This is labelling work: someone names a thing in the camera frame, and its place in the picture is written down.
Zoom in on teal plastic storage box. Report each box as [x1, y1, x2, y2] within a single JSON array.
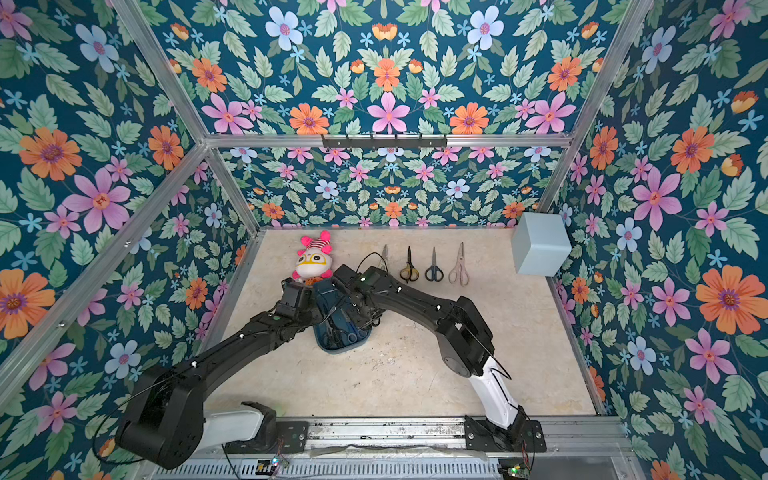
[[313, 279, 373, 354]]

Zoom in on yellow black scissors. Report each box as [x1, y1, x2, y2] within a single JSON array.
[[399, 247, 420, 283]]

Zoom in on small black scissors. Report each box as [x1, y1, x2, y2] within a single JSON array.
[[424, 247, 444, 282]]

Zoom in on pink handled scissors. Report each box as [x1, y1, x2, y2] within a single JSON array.
[[448, 242, 470, 287]]

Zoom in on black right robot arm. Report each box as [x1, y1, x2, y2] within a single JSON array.
[[332, 265, 528, 437]]

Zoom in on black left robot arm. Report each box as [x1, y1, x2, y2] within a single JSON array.
[[115, 281, 321, 469]]

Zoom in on grey cube box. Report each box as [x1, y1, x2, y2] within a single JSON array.
[[511, 212, 572, 277]]

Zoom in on pink white plush doll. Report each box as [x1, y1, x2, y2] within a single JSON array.
[[291, 231, 333, 283]]

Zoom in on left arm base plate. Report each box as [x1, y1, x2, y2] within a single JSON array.
[[232, 420, 309, 454]]

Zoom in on black hook rail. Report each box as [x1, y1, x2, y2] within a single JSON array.
[[321, 134, 448, 150]]

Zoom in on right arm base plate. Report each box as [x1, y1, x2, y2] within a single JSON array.
[[463, 413, 547, 453]]

